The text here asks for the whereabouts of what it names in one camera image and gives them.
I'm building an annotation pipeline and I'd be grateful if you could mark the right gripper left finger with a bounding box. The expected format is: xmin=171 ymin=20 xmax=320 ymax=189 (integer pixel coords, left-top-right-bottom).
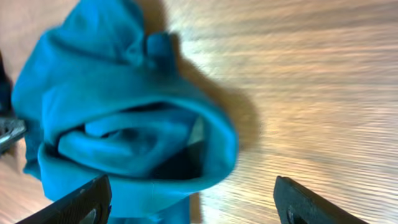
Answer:
xmin=17 ymin=175 xmax=112 ymax=224

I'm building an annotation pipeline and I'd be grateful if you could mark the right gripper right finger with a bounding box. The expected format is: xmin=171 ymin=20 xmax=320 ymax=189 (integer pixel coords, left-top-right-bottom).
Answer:
xmin=273 ymin=176 xmax=367 ymax=224

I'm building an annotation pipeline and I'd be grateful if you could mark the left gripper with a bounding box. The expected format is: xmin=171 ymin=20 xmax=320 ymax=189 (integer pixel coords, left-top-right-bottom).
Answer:
xmin=0 ymin=117 xmax=27 ymax=154

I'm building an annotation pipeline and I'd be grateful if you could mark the blue polo shirt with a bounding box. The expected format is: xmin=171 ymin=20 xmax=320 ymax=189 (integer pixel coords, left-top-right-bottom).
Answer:
xmin=12 ymin=1 xmax=238 ymax=223

